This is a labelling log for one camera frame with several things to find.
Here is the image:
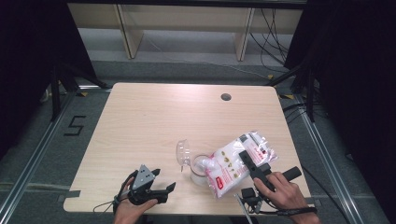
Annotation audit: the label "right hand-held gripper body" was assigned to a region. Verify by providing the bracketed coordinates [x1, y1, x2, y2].
[233, 162, 303, 224]

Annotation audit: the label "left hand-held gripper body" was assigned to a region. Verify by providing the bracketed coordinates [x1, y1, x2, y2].
[127, 164, 170, 206]

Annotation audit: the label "red and white bag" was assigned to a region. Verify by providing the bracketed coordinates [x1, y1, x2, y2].
[205, 130, 279, 200]

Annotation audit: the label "clear glass jar with lid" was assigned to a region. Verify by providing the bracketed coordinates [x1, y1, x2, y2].
[175, 138, 216, 188]

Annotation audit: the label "person's right hand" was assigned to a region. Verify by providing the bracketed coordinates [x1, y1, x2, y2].
[253, 171, 309, 216]

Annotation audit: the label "person's left hand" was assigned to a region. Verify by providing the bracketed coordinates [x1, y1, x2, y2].
[112, 177, 159, 224]

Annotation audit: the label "black metal stand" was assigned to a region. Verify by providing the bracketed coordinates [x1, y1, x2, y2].
[49, 62, 112, 122]
[264, 63, 316, 123]

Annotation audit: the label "black curtain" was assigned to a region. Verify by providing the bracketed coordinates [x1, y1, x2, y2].
[0, 0, 97, 160]
[284, 0, 396, 223]

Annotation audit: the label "light wooden shelf unit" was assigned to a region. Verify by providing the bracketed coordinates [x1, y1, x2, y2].
[68, 3, 304, 62]

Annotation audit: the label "left hand-held gripper cable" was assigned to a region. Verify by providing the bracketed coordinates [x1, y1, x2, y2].
[92, 169, 138, 217]

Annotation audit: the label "hand-held gripper cable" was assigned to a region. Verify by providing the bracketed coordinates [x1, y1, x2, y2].
[259, 206, 318, 217]
[92, 169, 138, 217]

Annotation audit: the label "right hand-held gripper cable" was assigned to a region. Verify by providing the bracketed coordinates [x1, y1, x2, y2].
[259, 206, 318, 217]

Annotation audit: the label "long aluminium floor rail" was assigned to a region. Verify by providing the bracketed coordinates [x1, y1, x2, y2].
[292, 92, 366, 224]
[0, 90, 78, 218]

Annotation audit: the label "black floor cables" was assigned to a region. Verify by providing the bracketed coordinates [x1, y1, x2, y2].
[281, 102, 328, 124]

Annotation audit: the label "long black floor cable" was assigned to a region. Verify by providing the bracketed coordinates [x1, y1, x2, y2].
[300, 165, 352, 224]

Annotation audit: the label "short aluminium floor rail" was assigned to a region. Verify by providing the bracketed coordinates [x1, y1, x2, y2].
[0, 181, 71, 191]

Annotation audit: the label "black cable bundle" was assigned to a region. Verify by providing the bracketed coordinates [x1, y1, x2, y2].
[248, 7, 291, 75]

